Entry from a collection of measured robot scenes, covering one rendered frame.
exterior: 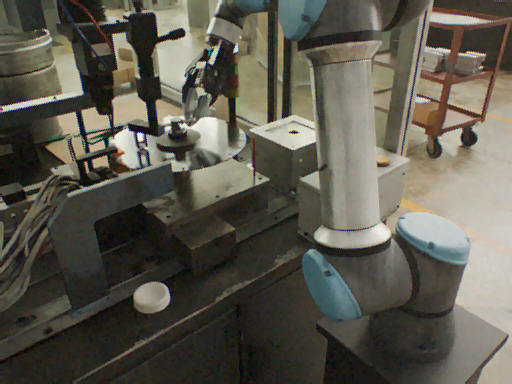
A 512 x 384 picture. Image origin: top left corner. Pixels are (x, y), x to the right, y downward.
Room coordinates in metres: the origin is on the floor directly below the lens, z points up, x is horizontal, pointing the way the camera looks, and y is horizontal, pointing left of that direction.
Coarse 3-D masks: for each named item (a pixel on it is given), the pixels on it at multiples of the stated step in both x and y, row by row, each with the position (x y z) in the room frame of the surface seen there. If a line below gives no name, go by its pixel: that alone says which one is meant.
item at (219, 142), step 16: (192, 128) 1.07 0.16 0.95; (208, 128) 1.07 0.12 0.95; (224, 128) 1.06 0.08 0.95; (112, 144) 0.97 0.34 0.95; (128, 144) 0.97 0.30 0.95; (208, 144) 0.96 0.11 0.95; (224, 144) 0.96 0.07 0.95; (240, 144) 0.96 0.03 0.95; (128, 160) 0.88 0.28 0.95; (144, 160) 0.88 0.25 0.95; (160, 160) 0.88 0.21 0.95; (176, 160) 0.88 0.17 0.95; (192, 160) 0.88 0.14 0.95; (208, 160) 0.88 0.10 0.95; (224, 160) 0.88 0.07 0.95
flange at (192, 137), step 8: (160, 136) 0.99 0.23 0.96; (168, 136) 0.98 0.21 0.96; (176, 136) 0.97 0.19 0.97; (184, 136) 0.98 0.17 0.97; (192, 136) 0.99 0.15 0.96; (200, 136) 0.99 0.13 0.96; (160, 144) 0.95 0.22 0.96; (168, 144) 0.95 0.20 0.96; (176, 144) 0.94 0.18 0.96; (184, 144) 0.95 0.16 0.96; (192, 144) 0.95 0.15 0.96
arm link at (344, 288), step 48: (288, 0) 0.64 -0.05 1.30; (336, 0) 0.59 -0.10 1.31; (384, 0) 0.62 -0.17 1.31; (336, 48) 0.58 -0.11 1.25; (336, 96) 0.58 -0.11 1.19; (336, 144) 0.56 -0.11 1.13; (336, 192) 0.54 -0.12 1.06; (336, 240) 0.51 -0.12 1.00; (384, 240) 0.51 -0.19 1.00; (336, 288) 0.47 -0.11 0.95; (384, 288) 0.49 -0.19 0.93
